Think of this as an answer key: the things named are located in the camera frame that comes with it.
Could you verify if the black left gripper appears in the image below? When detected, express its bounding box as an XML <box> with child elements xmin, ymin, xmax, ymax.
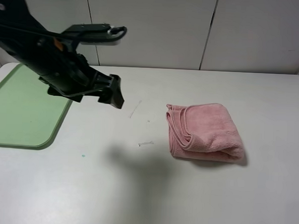
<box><xmin>39</xmin><ymin>54</ymin><xmax>124</xmax><ymax>109</ymax></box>

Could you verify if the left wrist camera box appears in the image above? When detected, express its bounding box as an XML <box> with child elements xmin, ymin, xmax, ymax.
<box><xmin>61</xmin><ymin>24</ymin><xmax>127</xmax><ymax>46</ymax></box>

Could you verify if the green plastic tray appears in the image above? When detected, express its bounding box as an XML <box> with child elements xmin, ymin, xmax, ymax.
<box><xmin>0</xmin><ymin>64</ymin><xmax>71</xmax><ymax>149</ymax></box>

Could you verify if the pink fluffy towel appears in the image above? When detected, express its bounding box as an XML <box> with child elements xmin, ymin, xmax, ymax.
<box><xmin>166</xmin><ymin>103</ymin><xmax>244</xmax><ymax>163</ymax></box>

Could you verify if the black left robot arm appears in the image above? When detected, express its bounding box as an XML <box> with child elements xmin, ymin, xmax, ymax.
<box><xmin>0</xmin><ymin>0</ymin><xmax>127</xmax><ymax>109</ymax></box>

